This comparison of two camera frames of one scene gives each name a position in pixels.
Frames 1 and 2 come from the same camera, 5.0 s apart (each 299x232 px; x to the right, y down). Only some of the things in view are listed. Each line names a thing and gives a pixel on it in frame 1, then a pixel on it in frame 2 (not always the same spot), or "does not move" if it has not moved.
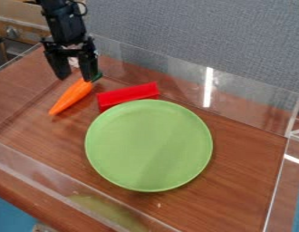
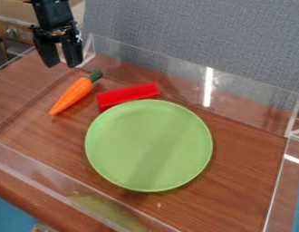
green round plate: (149, 144) does not move
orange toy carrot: (72, 95) does not move
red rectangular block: (136, 92) does not move
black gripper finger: (88, 61) → (70, 44)
